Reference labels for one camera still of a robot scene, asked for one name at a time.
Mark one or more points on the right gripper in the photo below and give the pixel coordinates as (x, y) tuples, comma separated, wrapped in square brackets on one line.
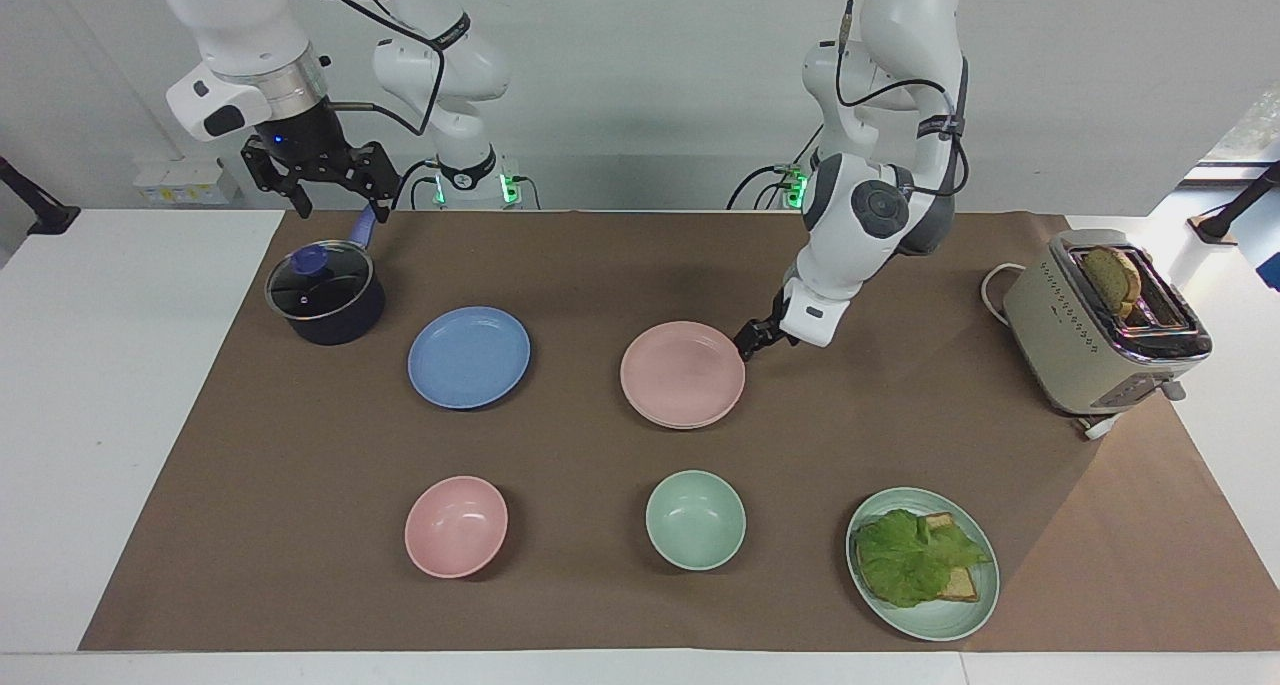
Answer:
[(305, 140)]

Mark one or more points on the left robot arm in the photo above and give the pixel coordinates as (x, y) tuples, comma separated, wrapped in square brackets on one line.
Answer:
[(840, 255)]

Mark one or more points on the glass lid with blue knob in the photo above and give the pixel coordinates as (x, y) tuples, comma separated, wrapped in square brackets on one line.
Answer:
[(320, 283)]

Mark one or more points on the dark blue saucepan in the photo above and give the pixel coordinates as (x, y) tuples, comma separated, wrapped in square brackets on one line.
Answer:
[(340, 320)]

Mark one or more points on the blue plate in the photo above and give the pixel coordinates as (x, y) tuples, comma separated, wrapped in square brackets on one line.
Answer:
[(468, 357)]

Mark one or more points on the black stand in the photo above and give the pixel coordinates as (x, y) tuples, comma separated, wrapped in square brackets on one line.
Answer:
[(1235, 210), (35, 210)]

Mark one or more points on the pink bowl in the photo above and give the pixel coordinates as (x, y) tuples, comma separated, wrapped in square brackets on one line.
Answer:
[(455, 527)]

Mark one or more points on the pink plate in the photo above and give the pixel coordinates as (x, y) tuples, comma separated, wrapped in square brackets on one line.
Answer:
[(682, 370)]

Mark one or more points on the beige plate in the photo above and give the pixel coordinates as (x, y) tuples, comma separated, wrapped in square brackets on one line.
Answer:
[(683, 426)]

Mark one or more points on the green bowl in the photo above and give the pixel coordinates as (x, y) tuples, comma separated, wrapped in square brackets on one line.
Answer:
[(695, 520)]

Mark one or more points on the green lettuce leaf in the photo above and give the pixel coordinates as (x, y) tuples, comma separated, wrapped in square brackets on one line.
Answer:
[(905, 560)]

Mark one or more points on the toast slice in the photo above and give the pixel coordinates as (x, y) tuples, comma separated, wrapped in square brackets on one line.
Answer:
[(962, 587)]

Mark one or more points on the green plate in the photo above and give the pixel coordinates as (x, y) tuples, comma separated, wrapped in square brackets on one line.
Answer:
[(940, 620)]

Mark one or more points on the beige toaster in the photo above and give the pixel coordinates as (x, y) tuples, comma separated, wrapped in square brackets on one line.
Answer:
[(1065, 350)]

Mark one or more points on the bread slice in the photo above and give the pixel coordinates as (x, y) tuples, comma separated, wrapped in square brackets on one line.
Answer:
[(1112, 277)]

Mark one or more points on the white wall socket box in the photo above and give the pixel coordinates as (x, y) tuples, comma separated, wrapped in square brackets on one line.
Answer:
[(185, 185)]

